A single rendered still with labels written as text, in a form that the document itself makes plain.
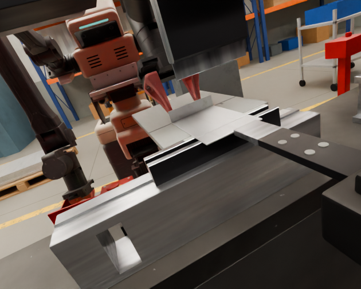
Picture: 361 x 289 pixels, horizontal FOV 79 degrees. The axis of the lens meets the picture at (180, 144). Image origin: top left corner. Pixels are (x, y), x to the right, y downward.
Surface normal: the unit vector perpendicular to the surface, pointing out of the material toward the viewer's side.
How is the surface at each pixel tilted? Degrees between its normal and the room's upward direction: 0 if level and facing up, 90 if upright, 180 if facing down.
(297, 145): 0
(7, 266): 0
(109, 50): 98
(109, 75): 90
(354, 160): 0
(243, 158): 90
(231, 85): 90
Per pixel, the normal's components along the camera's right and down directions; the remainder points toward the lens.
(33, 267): -0.29, -0.87
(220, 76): 0.22, 0.35
